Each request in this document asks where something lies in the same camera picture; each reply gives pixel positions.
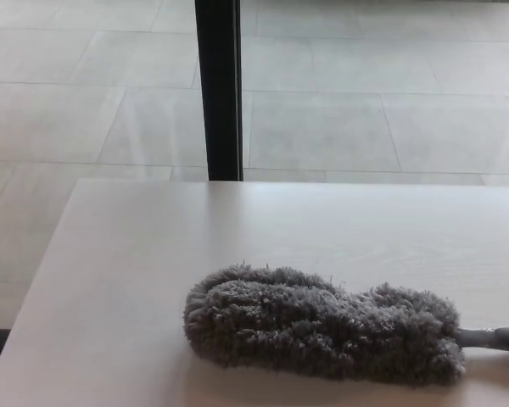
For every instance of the grey fluffy microfibre duster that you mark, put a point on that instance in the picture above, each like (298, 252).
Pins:
(305, 322)

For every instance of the black vertical window frame post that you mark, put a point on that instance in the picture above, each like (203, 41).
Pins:
(220, 85)

